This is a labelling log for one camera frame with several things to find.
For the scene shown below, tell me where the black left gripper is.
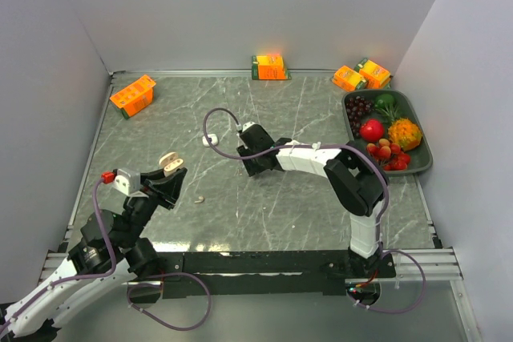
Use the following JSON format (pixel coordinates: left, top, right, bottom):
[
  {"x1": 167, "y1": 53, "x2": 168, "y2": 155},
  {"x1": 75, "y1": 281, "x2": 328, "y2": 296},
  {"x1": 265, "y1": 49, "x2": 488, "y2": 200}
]
[{"x1": 119, "y1": 163, "x2": 187, "y2": 247}]

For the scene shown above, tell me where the beige earbud charging case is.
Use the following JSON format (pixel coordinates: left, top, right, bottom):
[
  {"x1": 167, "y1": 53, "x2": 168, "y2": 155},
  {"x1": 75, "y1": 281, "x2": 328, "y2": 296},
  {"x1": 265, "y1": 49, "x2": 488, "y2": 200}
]
[{"x1": 159, "y1": 151, "x2": 185, "y2": 176}]

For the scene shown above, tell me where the white earbud charging case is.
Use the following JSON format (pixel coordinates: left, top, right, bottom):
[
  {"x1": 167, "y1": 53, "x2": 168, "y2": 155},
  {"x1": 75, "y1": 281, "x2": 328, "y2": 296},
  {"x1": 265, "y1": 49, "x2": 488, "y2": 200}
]
[{"x1": 202, "y1": 134, "x2": 219, "y2": 147}]

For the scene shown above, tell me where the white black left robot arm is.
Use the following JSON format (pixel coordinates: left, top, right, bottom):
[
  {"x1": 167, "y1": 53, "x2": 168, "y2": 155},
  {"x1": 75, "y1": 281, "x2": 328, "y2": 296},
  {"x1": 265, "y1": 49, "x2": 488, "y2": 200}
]
[{"x1": 1, "y1": 167, "x2": 187, "y2": 341}]

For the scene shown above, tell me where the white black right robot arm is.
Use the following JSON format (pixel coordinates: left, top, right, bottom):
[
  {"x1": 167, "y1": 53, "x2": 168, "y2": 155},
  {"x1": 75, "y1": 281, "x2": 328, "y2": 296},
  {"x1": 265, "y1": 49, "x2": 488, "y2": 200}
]
[{"x1": 237, "y1": 122, "x2": 390, "y2": 277}]

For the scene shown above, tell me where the orange box centre back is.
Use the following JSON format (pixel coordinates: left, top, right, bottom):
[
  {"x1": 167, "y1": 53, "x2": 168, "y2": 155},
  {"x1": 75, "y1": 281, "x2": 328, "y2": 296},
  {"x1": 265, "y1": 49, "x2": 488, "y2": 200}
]
[{"x1": 251, "y1": 55, "x2": 291, "y2": 81}]

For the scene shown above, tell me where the orange box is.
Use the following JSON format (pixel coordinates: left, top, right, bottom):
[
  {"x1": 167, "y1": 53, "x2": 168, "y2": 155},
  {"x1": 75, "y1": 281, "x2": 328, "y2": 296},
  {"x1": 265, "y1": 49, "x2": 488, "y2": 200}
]
[
  {"x1": 332, "y1": 66, "x2": 368, "y2": 92},
  {"x1": 353, "y1": 58, "x2": 393, "y2": 89},
  {"x1": 110, "y1": 74, "x2": 156, "y2": 119},
  {"x1": 251, "y1": 55, "x2": 291, "y2": 81}
]

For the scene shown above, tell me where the orange box far left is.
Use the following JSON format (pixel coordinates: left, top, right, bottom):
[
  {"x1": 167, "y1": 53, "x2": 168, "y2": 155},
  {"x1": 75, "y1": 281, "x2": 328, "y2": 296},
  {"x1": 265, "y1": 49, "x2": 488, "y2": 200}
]
[{"x1": 110, "y1": 74, "x2": 156, "y2": 119}]

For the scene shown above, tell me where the dark purple grape bunch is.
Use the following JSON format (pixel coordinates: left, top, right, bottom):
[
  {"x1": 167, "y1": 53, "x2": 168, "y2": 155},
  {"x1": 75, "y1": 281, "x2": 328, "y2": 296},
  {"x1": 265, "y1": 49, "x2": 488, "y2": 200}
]
[{"x1": 344, "y1": 96, "x2": 374, "y2": 138}]

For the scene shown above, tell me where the orange box right front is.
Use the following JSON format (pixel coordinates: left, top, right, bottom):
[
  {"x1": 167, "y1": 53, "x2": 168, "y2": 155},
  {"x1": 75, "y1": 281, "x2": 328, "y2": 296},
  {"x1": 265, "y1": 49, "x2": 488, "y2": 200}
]
[{"x1": 332, "y1": 66, "x2": 368, "y2": 92}]

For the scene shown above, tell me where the red apple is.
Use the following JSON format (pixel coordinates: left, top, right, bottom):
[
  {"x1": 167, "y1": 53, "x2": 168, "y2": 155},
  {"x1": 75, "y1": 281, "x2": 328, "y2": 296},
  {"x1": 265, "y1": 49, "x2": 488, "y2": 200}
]
[{"x1": 359, "y1": 119, "x2": 385, "y2": 143}]

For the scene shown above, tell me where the dark green fruit tray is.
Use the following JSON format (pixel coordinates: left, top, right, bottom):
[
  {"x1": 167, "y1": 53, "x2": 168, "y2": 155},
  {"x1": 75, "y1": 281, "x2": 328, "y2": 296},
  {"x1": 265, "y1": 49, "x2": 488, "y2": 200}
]
[{"x1": 341, "y1": 90, "x2": 433, "y2": 175}]

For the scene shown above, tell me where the green lime with leaves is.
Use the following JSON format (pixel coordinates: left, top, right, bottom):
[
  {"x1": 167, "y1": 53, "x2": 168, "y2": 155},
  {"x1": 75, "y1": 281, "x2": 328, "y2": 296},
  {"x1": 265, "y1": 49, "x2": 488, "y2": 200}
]
[{"x1": 374, "y1": 94, "x2": 401, "y2": 123}]

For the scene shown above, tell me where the red yellow cherry bunch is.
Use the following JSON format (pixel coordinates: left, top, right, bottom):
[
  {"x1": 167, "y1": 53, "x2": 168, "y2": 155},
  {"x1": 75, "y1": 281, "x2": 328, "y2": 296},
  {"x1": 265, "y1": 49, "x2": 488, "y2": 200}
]
[{"x1": 366, "y1": 139, "x2": 411, "y2": 171}]

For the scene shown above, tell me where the orange box right back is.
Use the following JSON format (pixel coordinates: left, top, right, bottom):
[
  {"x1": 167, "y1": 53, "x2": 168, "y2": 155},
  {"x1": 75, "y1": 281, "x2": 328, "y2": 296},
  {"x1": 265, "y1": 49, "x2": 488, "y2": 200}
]
[{"x1": 353, "y1": 58, "x2": 393, "y2": 89}]

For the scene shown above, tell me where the orange spiky fruit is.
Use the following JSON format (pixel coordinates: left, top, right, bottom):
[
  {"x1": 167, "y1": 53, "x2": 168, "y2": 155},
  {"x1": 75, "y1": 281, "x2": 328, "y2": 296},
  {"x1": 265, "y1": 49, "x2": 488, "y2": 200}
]
[{"x1": 388, "y1": 119, "x2": 423, "y2": 151}]

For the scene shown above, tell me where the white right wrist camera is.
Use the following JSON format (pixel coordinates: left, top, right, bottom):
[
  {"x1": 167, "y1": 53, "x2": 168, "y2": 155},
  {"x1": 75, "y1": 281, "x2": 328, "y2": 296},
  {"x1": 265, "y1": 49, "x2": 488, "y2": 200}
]
[{"x1": 236, "y1": 121, "x2": 256, "y2": 133}]

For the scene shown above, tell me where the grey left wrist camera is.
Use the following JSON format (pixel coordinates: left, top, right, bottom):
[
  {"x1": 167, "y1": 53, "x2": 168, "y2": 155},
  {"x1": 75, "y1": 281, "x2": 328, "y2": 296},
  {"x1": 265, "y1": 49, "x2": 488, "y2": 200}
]
[{"x1": 112, "y1": 168, "x2": 141, "y2": 197}]

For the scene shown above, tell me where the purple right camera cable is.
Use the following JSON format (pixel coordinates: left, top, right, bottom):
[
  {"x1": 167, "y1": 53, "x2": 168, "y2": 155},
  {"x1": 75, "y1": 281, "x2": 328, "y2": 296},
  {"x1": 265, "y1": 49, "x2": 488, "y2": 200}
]
[{"x1": 203, "y1": 107, "x2": 390, "y2": 257}]

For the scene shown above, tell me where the purple camera cable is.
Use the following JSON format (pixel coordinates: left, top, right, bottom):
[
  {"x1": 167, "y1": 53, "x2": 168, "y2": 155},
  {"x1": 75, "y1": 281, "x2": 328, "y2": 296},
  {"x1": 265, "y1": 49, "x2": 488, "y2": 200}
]
[
  {"x1": 0, "y1": 171, "x2": 118, "y2": 331},
  {"x1": 203, "y1": 107, "x2": 390, "y2": 257}
]

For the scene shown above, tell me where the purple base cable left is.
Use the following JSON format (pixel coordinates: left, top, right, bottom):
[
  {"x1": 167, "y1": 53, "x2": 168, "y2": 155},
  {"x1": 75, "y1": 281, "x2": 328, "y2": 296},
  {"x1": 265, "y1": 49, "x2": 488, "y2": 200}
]
[{"x1": 126, "y1": 272, "x2": 212, "y2": 332}]

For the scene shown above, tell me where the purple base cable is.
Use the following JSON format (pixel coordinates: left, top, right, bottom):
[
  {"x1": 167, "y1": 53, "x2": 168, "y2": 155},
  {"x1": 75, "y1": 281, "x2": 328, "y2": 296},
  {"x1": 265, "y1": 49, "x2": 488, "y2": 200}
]
[
  {"x1": 346, "y1": 249, "x2": 427, "y2": 314},
  {"x1": 126, "y1": 272, "x2": 212, "y2": 332}
]

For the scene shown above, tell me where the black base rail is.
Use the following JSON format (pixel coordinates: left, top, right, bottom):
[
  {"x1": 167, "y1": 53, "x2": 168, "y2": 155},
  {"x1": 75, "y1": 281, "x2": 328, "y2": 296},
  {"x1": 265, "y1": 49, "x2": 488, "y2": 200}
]
[{"x1": 110, "y1": 248, "x2": 398, "y2": 299}]

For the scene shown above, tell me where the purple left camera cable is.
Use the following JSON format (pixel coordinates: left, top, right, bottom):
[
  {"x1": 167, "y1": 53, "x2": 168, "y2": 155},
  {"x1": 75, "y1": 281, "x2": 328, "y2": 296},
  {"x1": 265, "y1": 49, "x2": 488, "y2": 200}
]
[{"x1": 0, "y1": 171, "x2": 118, "y2": 331}]

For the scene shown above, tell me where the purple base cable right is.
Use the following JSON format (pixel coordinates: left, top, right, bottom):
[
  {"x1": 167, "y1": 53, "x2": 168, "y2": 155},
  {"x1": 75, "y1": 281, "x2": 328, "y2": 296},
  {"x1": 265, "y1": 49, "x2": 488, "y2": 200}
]
[{"x1": 346, "y1": 249, "x2": 427, "y2": 314}]

